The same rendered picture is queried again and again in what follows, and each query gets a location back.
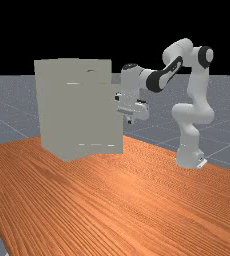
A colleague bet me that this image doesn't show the pale grey cabinet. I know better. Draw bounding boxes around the pale grey cabinet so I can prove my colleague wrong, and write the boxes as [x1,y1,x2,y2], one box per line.
[34,58,113,163]

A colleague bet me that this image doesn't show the pale grey cabinet door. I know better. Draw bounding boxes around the pale grey cabinet door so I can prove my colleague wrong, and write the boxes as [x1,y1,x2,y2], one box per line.
[66,82,124,156]

